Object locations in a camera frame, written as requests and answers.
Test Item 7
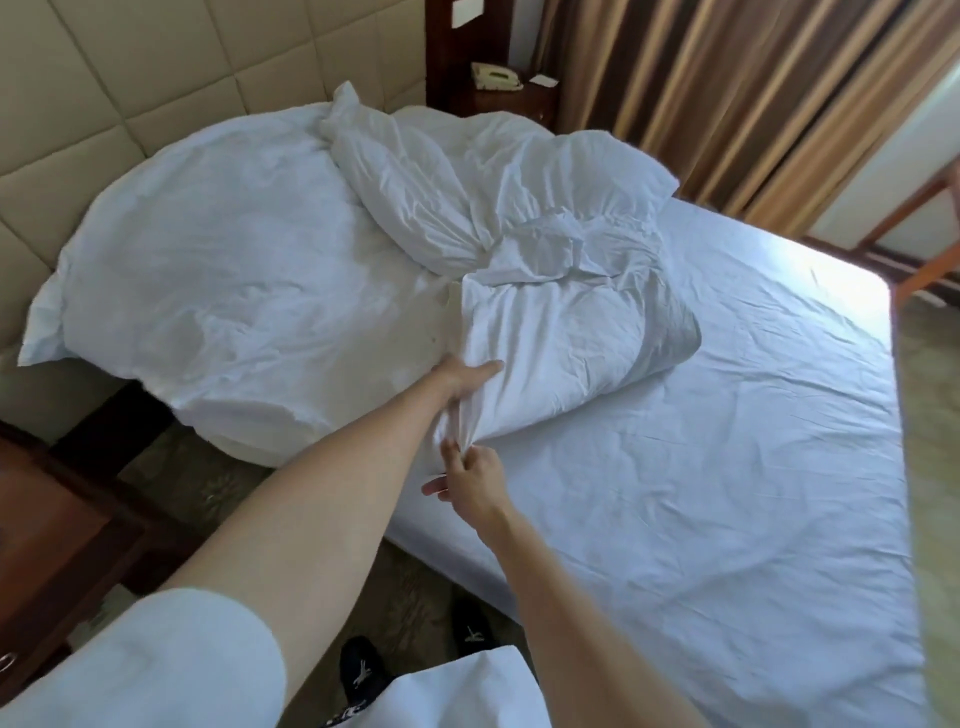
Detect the person's left hand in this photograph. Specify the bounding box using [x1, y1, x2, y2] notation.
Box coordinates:
[427, 357, 506, 426]

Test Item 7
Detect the beige telephone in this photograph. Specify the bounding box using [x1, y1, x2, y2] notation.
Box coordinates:
[471, 63, 525, 93]

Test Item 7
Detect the crumpled white pillow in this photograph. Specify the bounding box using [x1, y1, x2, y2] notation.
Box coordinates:
[318, 81, 681, 280]

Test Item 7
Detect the bed with white sheet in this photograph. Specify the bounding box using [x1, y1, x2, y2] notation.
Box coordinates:
[381, 196, 931, 728]

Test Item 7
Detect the dark wooden nightstand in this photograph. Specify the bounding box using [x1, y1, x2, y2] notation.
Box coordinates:
[424, 0, 561, 133]

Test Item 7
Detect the beige padded headboard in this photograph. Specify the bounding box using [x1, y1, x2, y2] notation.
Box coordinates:
[0, 0, 429, 354]

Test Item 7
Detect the brown striped curtain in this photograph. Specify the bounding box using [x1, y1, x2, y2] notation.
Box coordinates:
[529, 0, 960, 240]

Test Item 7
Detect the dark wooden bedside cabinet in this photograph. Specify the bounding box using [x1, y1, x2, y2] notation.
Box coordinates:
[0, 420, 198, 702]

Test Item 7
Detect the person's right black shoe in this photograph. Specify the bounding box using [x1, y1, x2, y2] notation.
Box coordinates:
[451, 597, 498, 664]

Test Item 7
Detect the large white pillow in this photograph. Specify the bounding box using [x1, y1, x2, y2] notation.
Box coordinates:
[16, 105, 481, 466]

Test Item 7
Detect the person's white shirt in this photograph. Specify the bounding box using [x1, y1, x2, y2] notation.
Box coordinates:
[0, 588, 552, 728]

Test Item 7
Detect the person's right forearm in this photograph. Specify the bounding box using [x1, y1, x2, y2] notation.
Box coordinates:
[477, 501, 727, 728]

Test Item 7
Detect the white duvet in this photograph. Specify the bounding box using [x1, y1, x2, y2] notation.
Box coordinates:
[426, 213, 703, 477]

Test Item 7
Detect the person's left black shoe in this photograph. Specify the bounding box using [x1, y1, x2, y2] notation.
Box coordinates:
[339, 636, 394, 728]

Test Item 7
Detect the person's left forearm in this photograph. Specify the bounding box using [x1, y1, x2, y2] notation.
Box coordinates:
[153, 372, 451, 710]

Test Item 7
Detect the wooden chair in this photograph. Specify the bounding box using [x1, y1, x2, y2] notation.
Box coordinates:
[855, 159, 960, 303]

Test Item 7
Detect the person's right hand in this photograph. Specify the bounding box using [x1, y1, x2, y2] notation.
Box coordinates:
[420, 437, 514, 528]

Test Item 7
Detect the person's black shoe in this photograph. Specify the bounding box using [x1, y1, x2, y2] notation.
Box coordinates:
[339, 636, 394, 728]
[451, 597, 498, 664]

